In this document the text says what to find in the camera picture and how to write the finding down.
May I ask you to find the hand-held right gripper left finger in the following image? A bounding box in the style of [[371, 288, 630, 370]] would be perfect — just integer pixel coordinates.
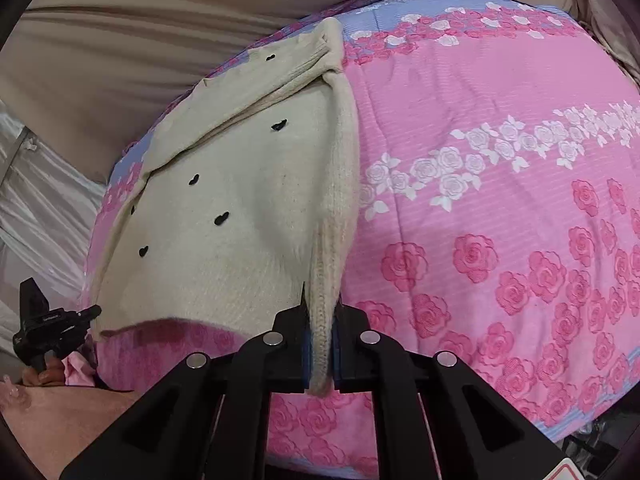
[[60, 282, 310, 480]]

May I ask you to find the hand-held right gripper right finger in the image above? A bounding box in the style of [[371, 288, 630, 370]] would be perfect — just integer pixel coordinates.
[[332, 299, 567, 480]]

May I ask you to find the cream knit cardigan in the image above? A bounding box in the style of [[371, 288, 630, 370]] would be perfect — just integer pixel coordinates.
[[89, 16, 362, 396]]

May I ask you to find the person's left forearm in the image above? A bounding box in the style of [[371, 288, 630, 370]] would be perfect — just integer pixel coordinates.
[[0, 385, 143, 480]]

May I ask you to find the person's left hand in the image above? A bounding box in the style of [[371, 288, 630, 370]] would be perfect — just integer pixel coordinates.
[[22, 367, 67, 389]]

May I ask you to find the small pink cloth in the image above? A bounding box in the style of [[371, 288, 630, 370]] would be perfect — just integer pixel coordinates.
[[65, 352, 99, 389]]

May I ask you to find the white satin cloth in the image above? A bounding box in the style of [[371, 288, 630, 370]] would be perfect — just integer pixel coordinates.
[[0, 100, 108, 356]]

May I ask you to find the pink floral blanket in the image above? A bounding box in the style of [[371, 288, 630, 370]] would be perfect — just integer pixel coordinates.
[[82, 0, 640, 480]]

